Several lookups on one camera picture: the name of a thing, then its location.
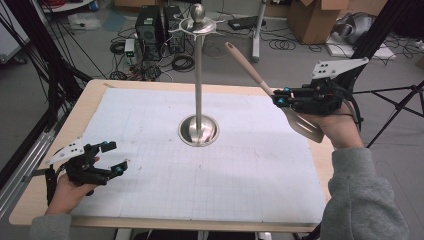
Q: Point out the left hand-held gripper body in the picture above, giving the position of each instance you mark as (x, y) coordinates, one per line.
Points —
(85, 171)

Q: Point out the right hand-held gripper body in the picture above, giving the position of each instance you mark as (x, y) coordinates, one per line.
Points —
(316, 100)

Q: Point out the steel utensil stand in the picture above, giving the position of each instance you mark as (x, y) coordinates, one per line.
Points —
(198, 100)

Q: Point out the person's left hand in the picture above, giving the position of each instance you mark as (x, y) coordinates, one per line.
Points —
(68, 196)

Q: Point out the person's right hand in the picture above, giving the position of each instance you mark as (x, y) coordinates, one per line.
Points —
(343, 130)

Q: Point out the cardboard box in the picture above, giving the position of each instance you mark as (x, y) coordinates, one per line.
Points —
(313, 20)

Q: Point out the flat black device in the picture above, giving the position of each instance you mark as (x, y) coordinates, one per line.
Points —
(245, 22)

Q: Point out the white foam board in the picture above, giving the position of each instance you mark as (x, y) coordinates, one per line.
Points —
(383, 53)

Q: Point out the black tripod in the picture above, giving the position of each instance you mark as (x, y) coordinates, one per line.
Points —
(398, 106)

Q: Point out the grey bag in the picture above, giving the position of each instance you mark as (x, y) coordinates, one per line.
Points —
(356, 26)

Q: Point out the white grid mat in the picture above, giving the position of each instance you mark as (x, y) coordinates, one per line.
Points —
(200, 186)

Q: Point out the small white power box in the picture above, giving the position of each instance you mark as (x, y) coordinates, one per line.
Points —
(129, 47)

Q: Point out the black computer tower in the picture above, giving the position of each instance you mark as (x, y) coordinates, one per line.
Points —
(173, 26)
(148, 33)

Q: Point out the clear plastic bag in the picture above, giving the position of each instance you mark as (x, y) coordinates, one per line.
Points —
(84, 21)

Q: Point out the white cabinet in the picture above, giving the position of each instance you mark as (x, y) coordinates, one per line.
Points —
(10, 36)

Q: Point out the white stand post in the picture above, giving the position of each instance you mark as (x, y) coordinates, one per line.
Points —
(258, 33)

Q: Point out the aluminium rail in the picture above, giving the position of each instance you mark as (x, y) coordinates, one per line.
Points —
(20, 180)

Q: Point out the black metal frame strut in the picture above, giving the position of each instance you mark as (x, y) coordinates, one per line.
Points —
(380, 26)

